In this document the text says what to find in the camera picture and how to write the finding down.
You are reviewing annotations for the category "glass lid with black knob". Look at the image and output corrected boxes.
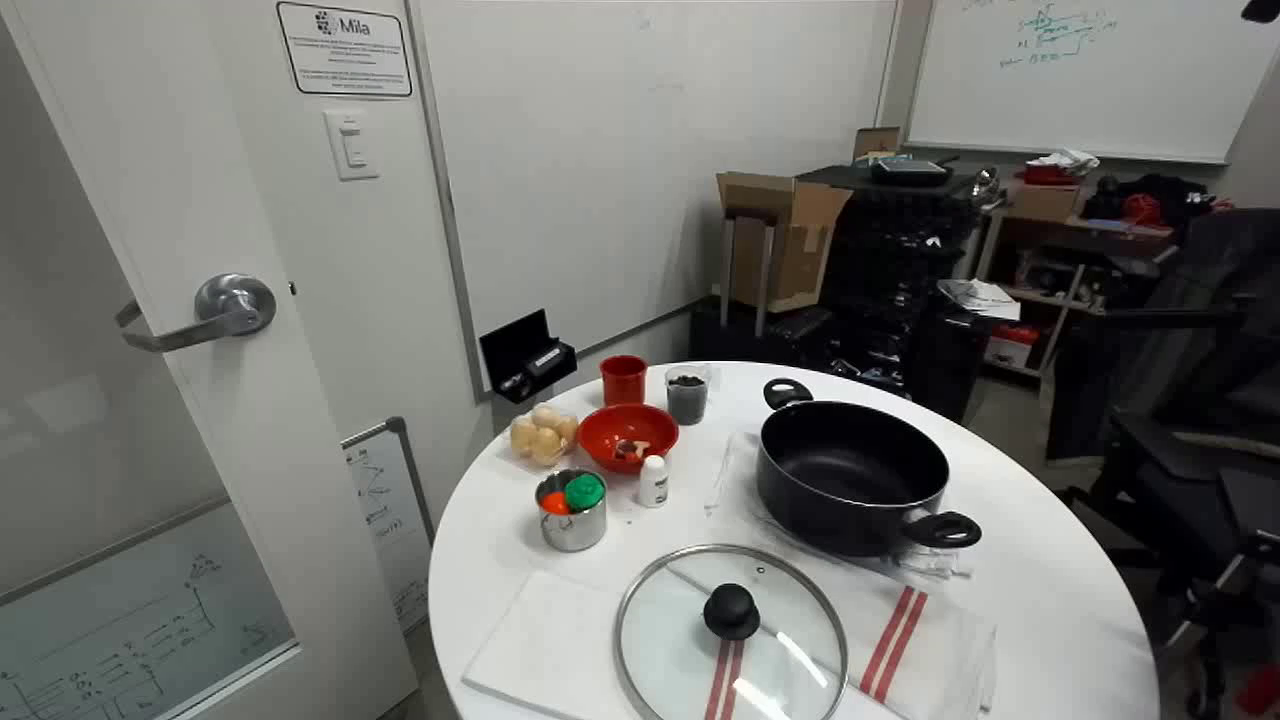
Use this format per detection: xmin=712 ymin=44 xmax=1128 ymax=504
xmin=613 ymin=538 xmax=854 ymax=720

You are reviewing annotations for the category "black cooking pot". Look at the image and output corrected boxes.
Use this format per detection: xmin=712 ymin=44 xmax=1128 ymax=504
xmin=758 ymin=374 xmax=990 ymax=560

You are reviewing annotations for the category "white door with frosted glass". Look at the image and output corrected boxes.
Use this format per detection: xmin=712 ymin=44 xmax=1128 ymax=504
xmin=0 ymin=0 xmax=425 ymax=720

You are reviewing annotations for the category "red cup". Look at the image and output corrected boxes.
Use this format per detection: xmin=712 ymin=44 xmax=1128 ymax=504
xmin=597 ymin=351 xmax=652 ymax=411

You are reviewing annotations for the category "grey cup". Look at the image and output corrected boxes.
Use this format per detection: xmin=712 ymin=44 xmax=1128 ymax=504
xmin=665 ymin=369 xmax=712 ymax=426

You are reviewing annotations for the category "red bowl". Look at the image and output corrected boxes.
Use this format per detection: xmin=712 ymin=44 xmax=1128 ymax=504
xmin=574 ymin=403 xmax=683 ymax=481

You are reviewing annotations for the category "black marker holder box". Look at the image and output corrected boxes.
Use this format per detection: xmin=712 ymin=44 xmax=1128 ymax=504
xmin=477 ymin=307 xmax=580 ymax=409

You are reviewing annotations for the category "small white bottle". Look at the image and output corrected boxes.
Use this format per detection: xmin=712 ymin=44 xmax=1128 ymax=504
xmin=632 ymin=451 xmax=673 ymax=513

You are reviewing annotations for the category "green round toy piece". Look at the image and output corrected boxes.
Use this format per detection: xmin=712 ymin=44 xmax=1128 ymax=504
xmin=561 ymin=468 xmax=613 ymax=516

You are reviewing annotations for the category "steel cup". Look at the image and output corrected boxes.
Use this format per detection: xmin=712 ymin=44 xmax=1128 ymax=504
xmin=532 ymin=468 xmax=613 ymax=555

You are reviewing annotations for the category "large cardboard box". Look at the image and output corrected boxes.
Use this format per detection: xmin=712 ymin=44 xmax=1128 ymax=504
xmin=712 ymin=167 xmax=858 ymax=318

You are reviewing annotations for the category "black equipment cart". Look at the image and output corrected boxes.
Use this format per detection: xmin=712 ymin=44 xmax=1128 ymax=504
xmin=797 ymin=157 xmax=1001 ymax=423

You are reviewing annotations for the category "small leaning whiteboard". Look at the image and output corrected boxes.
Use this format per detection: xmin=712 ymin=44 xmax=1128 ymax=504
xmin=341 ymin=416 xmax=440 ymax=631

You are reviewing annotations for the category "white towel with red stripes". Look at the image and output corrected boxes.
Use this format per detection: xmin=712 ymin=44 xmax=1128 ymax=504
xmin=665 ymin=538 xmax=1001 ymax=720
xmin=458 ymin=565 xmax=911 ymax=720

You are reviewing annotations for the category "small cardboard box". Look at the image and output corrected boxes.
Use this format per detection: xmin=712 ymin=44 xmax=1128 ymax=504
xmin=854 ymin=125 xmax=903 ymax=163

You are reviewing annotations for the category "red and white container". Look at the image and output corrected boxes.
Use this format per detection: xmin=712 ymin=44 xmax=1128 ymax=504
xmin=983 ymin=322 xmax=1043 ymax=374

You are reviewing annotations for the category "wooden shelf with clutter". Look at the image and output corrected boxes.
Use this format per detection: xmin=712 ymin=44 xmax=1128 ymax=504
xmin=975 ymin=170 xmax=1179 ymax=392

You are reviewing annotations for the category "black office chair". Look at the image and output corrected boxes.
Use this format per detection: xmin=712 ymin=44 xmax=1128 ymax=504
xmin=1043 ymin=203 xmax=1280 ymax=720

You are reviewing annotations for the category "whiteboard with green writing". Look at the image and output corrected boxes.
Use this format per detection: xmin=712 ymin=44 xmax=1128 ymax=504
xmin=903 ymin=0 xmax=1273 ymax=170

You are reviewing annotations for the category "large wall whiteboard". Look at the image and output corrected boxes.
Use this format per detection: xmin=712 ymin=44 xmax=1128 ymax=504
xmin=406 ymin=0 xmax=903 ymax=403

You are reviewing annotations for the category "white light switch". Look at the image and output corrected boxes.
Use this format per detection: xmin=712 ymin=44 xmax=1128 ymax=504
xmin=320 ymin=103 xmax=383 ymax=183

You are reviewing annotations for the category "silver lever door handle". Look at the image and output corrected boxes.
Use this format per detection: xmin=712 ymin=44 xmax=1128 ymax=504
xmin=113 ymin=269 xmax=280 ymax=356

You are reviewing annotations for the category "white printed wall sign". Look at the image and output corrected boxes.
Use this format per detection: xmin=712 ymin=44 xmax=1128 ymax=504
xmin=272 ymin=0 xmax=417 ymax=100

